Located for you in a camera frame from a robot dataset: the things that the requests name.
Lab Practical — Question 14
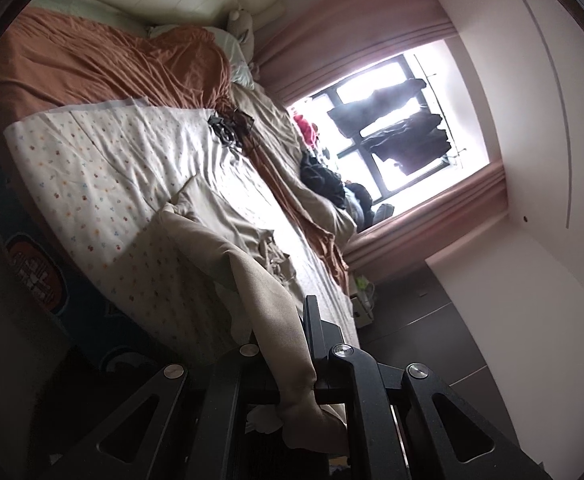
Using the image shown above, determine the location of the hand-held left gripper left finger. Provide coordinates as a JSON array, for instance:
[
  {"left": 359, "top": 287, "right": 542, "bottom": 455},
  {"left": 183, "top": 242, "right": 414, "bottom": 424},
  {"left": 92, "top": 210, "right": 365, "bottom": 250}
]
[{"left": 37, "top": 342, "right": 285, "bottom": 480}]

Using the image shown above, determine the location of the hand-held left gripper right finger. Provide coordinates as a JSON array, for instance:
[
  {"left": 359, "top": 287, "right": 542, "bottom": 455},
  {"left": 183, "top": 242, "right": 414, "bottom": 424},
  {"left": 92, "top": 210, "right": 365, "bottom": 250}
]
[{"left": 302, "top": 295, "right": 555, "bottom": 480}]

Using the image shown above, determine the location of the dark clothes pile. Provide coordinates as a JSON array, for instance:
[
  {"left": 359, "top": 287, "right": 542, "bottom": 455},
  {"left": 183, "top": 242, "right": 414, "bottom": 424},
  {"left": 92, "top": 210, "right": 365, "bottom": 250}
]
[{"left": 344, "top": 182, "right": 376, "bottom": 226}]

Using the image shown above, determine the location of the black clothes heap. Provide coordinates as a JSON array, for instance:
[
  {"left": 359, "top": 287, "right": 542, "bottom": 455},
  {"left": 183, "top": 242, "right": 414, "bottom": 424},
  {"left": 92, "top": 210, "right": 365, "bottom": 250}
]
[{"left": 299, "top": 150, "right": 348, "bottom": 209}]

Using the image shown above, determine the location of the small white cabinet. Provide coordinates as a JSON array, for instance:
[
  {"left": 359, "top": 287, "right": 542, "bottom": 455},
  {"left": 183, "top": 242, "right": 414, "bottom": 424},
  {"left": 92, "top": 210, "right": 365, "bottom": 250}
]
[{"left": 349, "top": 285, "right": 376, "bottom": 329}]

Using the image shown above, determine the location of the yellow green object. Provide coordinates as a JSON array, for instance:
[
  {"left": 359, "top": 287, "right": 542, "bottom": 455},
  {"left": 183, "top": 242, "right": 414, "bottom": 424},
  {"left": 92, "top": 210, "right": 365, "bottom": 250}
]
[{"left": 354, "top": 272, "right": 374, "bottom": 302}]

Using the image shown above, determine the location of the black framed window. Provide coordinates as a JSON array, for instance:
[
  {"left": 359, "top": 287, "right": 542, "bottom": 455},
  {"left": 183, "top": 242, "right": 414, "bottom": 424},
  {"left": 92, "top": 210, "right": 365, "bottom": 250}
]
[{"left": 284, "top": 40, "right": 488, "bottom": 233}]

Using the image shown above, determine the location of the dark hanging garment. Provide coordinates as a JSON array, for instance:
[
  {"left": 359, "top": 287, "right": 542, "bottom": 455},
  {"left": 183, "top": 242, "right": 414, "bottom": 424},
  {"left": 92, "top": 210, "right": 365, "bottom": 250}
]
[
  {"left": 372, "top": 130, "right": 454, "bottom": 177},
  {"left": 359, "top": 111, "right": 446, "bottom": 147}
]

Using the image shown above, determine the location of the red garment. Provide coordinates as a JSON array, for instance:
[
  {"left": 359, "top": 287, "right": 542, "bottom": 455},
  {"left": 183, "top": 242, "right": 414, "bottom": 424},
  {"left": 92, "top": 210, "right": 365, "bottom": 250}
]
[{"left": 292, "top": 112, "right": 323, "bottom": 149}]

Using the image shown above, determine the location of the beige duvet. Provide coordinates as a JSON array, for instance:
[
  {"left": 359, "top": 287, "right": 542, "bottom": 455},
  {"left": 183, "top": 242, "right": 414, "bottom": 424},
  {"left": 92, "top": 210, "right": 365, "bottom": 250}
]
[{"left": 229, "top": 82, "right": 358, "bottom": 233}]

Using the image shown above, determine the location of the long dark hanging coat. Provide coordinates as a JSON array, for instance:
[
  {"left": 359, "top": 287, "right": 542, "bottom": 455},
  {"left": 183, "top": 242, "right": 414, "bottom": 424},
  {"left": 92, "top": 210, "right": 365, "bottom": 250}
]
[{"left": 328, "top": 79, "right": 426, "bottom": 137}]

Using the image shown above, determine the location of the white dotted blanket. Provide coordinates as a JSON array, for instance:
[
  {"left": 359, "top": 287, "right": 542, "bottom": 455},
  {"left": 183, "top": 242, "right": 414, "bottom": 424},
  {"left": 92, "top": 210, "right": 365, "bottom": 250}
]
[{"left": 2, "top": 100, "right": 360, "bottom": 356}]

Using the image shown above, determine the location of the pale green pillow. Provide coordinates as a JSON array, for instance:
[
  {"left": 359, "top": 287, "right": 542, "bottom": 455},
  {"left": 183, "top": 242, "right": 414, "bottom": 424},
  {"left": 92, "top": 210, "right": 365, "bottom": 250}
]
[{"left": 147, "top": 25, "right": 256, "bottom": 89}]

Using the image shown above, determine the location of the grey stuffed toy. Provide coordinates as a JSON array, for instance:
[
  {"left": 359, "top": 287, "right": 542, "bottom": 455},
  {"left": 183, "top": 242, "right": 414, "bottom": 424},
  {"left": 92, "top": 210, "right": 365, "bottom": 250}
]
[{"left": 227, "top": 5, "right": 261, "bottom": 66}]

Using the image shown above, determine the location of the rust brown blanket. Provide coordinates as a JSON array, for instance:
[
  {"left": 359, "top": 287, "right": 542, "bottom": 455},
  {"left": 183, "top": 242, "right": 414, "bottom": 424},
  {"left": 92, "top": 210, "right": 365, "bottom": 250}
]
[{"left": 0, "top": 7, "right": 353, "bottom": 291}]

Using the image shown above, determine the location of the pale green bed sheet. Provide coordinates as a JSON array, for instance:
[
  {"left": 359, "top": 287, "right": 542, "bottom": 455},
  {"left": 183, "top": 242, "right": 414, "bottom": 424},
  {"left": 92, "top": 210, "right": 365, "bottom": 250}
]
[{"left": 34, "top": 0, "right": 149, "bottom": 37}]

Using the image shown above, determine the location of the black cables bundle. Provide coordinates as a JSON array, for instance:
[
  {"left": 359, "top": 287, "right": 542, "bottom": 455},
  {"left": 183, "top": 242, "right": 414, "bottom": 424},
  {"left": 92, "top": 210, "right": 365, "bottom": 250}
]
[{"left": 207, "top": 107, "right": 256, "bottom": 151}]

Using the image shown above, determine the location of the clothes rail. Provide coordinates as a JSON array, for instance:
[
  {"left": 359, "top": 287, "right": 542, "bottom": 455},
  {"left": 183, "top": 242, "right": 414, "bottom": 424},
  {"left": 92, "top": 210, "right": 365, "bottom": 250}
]
[{"left": 412, "top": 52, "right": 466, "bottom": 162}]

